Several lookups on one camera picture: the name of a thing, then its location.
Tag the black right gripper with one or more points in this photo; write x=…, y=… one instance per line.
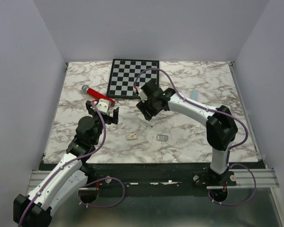
x=142, y=106

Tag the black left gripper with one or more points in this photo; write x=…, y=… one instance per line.
x=114, y=119

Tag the grey staple strip tray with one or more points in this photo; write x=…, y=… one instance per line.
x=162, y=137

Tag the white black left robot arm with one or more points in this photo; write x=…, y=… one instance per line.
x=37, y=208

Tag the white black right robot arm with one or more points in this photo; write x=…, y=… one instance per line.
x=221, y=128

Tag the light blue stapler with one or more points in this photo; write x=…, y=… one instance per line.
x=194, y=95

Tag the red glitter toy microphone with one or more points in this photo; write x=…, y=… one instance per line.
x=87, y=90

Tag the small staple box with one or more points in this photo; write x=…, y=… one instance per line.
x=131, y=136

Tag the black white chessboard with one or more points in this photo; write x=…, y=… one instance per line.
x=127, y=74

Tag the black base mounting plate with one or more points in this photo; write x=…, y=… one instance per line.
x=163, y=179

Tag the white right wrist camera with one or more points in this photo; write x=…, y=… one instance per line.
x=141, y=94

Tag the aluminium rail left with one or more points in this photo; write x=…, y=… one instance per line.
x=38, y=176

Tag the aluminium rail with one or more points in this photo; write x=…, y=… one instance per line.
x=243, y=179
x=38, y=176

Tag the aluminium rail right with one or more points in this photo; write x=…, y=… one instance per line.
x=243, y=179

